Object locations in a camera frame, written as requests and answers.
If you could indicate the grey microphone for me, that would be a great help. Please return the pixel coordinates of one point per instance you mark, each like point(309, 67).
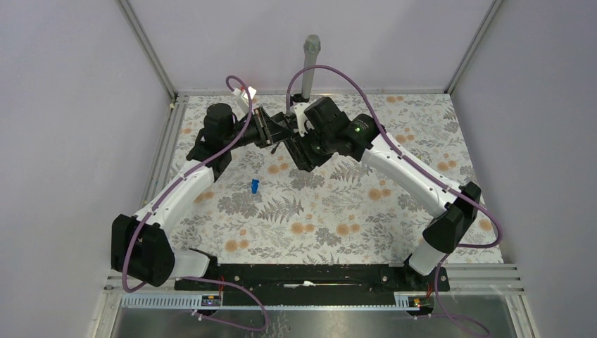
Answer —
point(311, 49)

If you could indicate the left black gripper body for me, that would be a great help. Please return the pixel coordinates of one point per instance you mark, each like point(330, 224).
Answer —
point(262, 132)

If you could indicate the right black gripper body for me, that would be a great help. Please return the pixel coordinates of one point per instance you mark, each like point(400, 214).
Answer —
point(317, 149)

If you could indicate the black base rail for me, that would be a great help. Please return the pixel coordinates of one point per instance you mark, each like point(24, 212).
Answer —
point(315, 285)

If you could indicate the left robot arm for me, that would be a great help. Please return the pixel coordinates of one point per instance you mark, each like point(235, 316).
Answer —
point(140, 244)

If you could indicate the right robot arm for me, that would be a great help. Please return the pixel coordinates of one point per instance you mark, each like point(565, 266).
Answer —
point(322, 130)

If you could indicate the black remote control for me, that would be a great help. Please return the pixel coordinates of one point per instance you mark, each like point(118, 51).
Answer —
point(293, 144)

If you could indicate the blue plastic block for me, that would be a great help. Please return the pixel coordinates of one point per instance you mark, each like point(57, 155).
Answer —
point(254, 186)

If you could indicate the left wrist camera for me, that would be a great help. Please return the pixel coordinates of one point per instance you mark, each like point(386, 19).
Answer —
point(244, 97)

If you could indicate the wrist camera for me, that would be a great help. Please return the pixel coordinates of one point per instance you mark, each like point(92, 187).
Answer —
point(244, 97)
point(303, 123)

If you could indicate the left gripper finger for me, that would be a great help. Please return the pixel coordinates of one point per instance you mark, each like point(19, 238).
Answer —
point(285, 120)
point(281, 136)

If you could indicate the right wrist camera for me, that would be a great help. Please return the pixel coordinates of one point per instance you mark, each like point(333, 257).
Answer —
point(303, 123)

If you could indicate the black microphone tripod stand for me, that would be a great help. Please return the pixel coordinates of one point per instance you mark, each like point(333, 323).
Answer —
point(296, 98)

